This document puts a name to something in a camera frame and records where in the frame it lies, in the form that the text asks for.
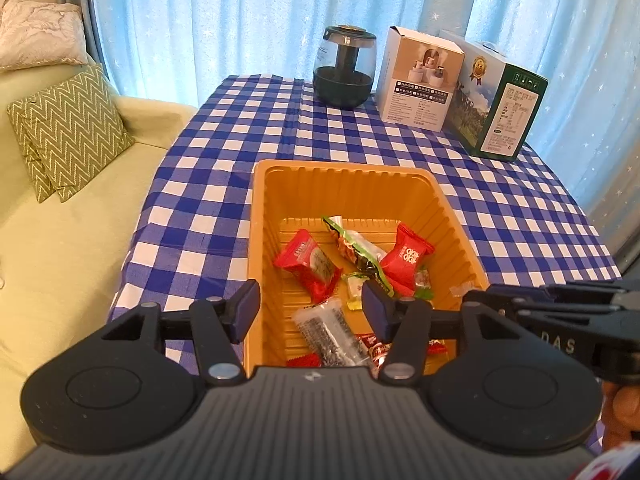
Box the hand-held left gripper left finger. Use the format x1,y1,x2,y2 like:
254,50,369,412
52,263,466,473
102,279,262,386

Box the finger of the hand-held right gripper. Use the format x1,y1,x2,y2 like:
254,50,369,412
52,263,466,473
487,282,633,306
462,287,546,328

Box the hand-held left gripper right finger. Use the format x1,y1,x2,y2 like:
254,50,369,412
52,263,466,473
362,280,526,386

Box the yellow candy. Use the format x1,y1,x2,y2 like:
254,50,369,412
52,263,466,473
342,271,371,313

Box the dark red snack packet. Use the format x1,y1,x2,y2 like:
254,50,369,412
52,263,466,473
355,332,401,376

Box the green candy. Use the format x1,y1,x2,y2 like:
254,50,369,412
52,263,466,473
414,267,433,301

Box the red snack packet white print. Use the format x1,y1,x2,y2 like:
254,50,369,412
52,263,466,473
379,222,436,298

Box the clear packet of dark snack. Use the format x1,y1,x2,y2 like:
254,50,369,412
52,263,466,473
291,297,378,371

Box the white and green snack packet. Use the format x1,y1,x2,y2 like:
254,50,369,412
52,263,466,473
322,215,396,293

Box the orange plastic tray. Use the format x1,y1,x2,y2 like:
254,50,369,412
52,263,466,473
243,159,491,376

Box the person's right hand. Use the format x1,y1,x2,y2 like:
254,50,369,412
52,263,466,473
602,382,640,448

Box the red and white printed clothing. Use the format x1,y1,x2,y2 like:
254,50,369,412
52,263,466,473
587,442,640,480

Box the blue checked tablecloth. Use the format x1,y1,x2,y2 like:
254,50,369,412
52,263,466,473
107,75,623,461

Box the pale yellow sofa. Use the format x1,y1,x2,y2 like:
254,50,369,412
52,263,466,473
0,52,198,461

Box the green cardboard box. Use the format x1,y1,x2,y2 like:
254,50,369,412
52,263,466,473
439,29,549,162

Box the white cardboard box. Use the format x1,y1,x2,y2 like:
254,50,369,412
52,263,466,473
376,26,467,133

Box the glass jar with dark base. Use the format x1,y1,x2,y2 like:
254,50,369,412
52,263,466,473
312,25,377,108

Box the green chevron pillow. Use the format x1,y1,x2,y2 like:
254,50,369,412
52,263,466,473
6,95,56,204
20,62,136,203

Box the blue starred sheer curtain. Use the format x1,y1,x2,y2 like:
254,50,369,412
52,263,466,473
87,0,640,241

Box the white patterned pillow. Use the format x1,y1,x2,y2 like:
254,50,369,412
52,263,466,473
0,0,91,72

